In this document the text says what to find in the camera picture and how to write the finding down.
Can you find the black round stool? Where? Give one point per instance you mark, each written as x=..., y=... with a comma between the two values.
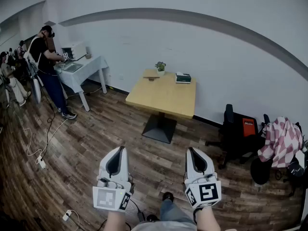
x=261, y=171

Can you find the metal baking tray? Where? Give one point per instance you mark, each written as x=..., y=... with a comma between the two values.
x=73, y=67

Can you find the black office chair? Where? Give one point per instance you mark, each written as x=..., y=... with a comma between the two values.
x=237, y=133

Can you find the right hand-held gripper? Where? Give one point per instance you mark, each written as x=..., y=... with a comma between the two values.
x=204, y=191

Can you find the green and white tissue box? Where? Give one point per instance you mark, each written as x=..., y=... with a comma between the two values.
x=183, y=78

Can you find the yellow wooden pedestal table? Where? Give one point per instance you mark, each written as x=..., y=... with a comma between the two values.
x=163, y=94

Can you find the small grey cup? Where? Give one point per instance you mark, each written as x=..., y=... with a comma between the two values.
x=88, y=56

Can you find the white power strip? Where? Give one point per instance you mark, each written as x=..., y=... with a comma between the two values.
x=41, y=162

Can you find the person's blue jeans leg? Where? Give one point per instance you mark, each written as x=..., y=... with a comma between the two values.
x=174, y=212

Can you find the person's right forearm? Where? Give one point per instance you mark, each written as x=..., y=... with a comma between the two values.
x=208, y=219

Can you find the person's left forearm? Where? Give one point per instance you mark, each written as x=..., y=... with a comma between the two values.
x=115, y=221

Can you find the person's black shoe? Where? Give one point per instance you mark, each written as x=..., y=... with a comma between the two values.
x=152, y=217
x=167, y=196

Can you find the black power adapter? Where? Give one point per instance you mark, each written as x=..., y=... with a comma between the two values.
x=141, y=216

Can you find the white toaster oven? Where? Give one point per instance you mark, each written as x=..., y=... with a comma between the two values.
x=74, y=50

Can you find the small potted green plant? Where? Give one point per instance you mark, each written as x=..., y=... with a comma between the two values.
x=160, y=67

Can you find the person's grey shirt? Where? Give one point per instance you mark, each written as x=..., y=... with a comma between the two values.
x=163, y=226

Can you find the pink checked cloth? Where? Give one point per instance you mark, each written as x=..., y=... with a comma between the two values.
x=281, y=141

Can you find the table with pale cloth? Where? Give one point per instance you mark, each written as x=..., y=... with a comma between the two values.
x=84, y=72

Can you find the white plug adapter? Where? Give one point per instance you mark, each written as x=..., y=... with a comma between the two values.
x=67, y=215

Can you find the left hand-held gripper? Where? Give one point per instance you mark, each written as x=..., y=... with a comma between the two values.
x=106, y=197

